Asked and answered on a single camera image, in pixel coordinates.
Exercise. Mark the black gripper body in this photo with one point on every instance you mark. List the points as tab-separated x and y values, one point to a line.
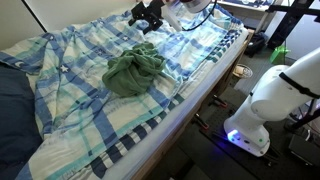
156	8

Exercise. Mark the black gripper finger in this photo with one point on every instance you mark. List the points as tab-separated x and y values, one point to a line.
154	24
138	13

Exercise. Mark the green cloth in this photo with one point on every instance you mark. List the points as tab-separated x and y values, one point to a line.
133	71

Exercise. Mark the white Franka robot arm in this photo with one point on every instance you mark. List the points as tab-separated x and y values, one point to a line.
266	100

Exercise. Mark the white desk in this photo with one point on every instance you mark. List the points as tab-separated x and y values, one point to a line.
250	10

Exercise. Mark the red black clamp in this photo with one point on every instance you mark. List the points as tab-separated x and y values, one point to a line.
219	101
201	122

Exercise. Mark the black bag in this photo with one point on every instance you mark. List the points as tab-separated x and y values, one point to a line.
256	43

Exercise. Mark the blue plaid duvet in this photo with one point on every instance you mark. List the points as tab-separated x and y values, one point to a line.
83	110

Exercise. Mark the white mattress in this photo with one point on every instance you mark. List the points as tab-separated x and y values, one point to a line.
160	136

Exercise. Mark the bright green bag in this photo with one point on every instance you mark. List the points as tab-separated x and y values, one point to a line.
278	55

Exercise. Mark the dark blue pillow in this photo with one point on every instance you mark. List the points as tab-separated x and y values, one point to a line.
15	126

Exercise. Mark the black tripod stand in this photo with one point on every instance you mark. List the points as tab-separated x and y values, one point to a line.
301	120

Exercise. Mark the black floor box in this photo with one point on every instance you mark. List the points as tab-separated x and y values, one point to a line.
305	150

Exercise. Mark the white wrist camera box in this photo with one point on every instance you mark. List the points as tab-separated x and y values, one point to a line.
172	18

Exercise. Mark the black metal frame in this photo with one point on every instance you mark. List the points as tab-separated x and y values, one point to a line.
283	26

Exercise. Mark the wooden bed frame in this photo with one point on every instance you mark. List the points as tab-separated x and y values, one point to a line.
148	168

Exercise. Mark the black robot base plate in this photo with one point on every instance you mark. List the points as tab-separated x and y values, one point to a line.
233	156

